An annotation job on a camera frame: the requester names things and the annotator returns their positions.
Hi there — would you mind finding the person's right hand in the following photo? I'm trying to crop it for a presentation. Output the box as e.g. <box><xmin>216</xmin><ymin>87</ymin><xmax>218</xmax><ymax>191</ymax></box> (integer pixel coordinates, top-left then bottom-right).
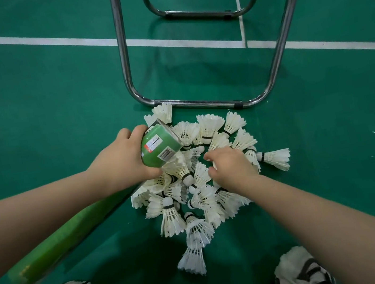
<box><xmin>203</xmin><ymin>142</ymin><xmax>265</xmax><ymax>198</ymax></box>

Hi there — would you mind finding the person's left hand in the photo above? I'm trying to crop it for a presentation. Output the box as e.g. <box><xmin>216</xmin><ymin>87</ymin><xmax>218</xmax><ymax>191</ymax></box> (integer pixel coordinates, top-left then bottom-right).
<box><xmin>80</xmin><ymin>122</ymin><xmax>166</xmax><ymax>200</ymax></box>

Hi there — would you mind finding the green shuttlecock tube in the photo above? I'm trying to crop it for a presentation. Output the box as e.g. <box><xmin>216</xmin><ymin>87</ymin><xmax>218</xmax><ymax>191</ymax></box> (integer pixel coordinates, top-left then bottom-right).
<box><xmin>0</xmin><ymin>117</ymin><xmax>203</xmax><ymax>284</ymax></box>

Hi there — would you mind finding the person's right forearm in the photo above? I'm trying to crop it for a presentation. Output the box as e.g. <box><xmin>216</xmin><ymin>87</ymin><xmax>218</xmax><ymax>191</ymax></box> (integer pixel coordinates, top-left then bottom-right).
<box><xmin>247</xmin><ymin>155</ymin><xmax>375</xmax><ymax>284</ymax></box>

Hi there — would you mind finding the person's left forearm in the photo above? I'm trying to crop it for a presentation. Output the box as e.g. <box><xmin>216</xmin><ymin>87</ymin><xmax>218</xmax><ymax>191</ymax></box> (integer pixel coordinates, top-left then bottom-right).
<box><xmin>0</xmin><ymin>166</ymin><xmax>123</xmax><ymax>284</ymax></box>

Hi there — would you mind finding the pile of white feather shuttlecocks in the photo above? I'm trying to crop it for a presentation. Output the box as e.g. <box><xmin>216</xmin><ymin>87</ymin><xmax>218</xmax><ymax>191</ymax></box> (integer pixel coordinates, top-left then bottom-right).
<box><xmin>116</xmin><ymin>84</ymin><xmax>309</xmax><ymax>284</ymax></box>

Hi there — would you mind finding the white black right shoe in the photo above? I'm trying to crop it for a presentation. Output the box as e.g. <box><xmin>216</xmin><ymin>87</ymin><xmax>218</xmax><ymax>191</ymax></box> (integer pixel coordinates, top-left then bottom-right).
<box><xmin>268</xmin><ymin>240</ymin><xmax>337</xmax><ymax>284</ymax></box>

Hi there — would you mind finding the metal frame chair black seat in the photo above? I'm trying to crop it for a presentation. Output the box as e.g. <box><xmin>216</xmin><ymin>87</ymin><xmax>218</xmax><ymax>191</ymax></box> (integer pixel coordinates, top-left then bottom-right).
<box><xmin>110</xmin><ymin>0</ymin><xmax>349</xmax><ymax>128</ymax></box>

